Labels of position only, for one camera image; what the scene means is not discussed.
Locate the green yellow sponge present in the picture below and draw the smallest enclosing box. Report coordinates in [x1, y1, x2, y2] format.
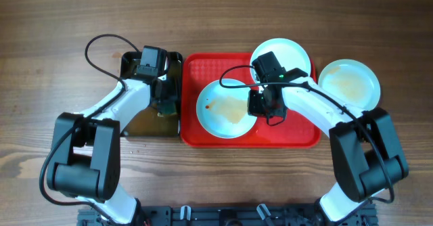
[158, 103, 177, 116]

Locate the white plate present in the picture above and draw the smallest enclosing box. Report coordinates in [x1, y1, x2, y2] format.
[196, 78, 257, 139]
[250, 38, 314, 83]
[319, 59, 381, 110]

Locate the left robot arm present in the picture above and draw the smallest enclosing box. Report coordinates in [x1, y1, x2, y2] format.
[39, 46, 183, 225]

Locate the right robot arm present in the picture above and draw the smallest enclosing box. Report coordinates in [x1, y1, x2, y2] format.
[248, 51, 409, 225]

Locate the red plastic tray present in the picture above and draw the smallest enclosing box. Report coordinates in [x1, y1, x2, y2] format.
[180, 53, 321, 148]

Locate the black water tray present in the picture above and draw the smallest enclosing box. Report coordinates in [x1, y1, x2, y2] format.
[122, 51, 183, 137]

